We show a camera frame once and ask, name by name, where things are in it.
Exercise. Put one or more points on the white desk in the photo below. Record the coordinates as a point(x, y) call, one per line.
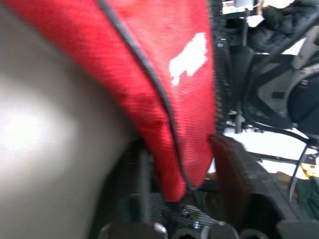
point(239, 15)

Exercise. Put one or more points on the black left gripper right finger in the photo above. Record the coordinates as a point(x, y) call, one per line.
point(236, 174)

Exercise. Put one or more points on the black mesh office chair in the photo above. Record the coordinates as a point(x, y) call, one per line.
point(271, 94)

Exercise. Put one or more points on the red paddle case black piping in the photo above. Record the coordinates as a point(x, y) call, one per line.
point(139, 82)

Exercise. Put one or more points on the yellow tool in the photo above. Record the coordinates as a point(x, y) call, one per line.
point(310, 170)

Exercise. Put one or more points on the black padded jacket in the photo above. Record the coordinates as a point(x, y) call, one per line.
point(281, 25)

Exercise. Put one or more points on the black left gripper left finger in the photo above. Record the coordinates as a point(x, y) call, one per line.
point(144, 179)

